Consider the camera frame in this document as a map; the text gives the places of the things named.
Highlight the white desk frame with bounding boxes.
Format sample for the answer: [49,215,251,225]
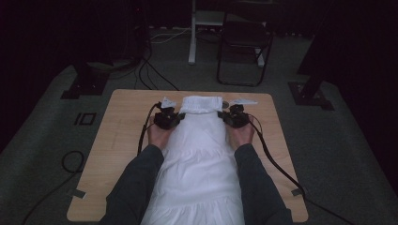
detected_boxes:
[187,0,267,68]

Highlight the looped black floor cable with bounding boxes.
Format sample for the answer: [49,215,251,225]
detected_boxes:
[21,150,86,225]

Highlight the black floor cables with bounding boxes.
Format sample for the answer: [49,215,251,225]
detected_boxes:
[133,43,180,92]

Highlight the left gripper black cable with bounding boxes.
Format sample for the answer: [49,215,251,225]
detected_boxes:
[136,102,160,157]

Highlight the white floor cable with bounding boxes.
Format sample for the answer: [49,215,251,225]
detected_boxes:
[149,27,192,44]

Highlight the black folding chair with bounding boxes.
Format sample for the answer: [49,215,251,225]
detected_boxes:
[216,12,274,88]

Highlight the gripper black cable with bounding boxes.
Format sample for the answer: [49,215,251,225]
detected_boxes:
[248,113,357,225]
[136,102,160,157]

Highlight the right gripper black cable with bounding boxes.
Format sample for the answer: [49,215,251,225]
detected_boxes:
[248,113,357,225]

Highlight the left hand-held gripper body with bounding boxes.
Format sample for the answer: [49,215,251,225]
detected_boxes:
[153,97,180,130]

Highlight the person's left hand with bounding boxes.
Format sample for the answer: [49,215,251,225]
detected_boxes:
[146,115,176,152]

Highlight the white skirt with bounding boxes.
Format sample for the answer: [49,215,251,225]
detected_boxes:
[140,95,247,225]

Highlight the grey tape piece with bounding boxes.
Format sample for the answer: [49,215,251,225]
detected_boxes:
[71,187,87,200]
[290,187,307,198]

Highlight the person's right hand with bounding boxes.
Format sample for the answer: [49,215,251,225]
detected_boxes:
[227,115,256,152]

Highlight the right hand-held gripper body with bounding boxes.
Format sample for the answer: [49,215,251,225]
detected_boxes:
[224,97,258,129]

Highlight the black stand base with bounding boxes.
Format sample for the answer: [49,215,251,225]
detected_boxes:
[287,71,335,112]
[60,61,111,100]

